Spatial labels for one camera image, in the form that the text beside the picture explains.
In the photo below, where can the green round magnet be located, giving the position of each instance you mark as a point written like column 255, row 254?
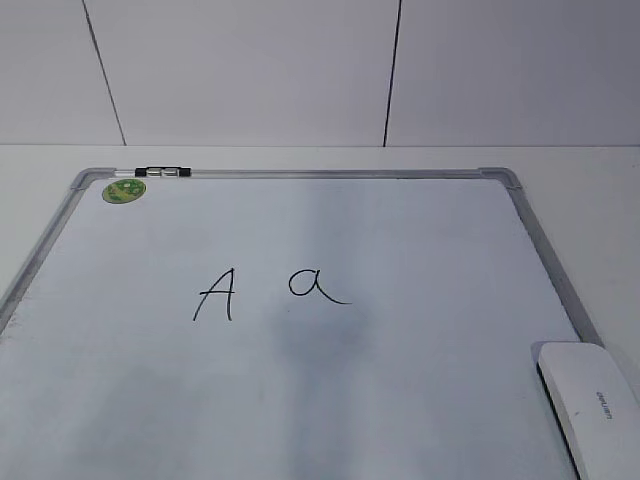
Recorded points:
column 123, row 191

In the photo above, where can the black and clear marker holder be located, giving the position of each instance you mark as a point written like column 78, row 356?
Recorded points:
column 172, row 172

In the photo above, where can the white whiteboard eraser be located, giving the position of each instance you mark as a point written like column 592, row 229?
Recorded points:
column 595, row 407

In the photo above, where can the white whiteboard with grey frame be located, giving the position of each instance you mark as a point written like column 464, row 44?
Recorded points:
column 288, row 325

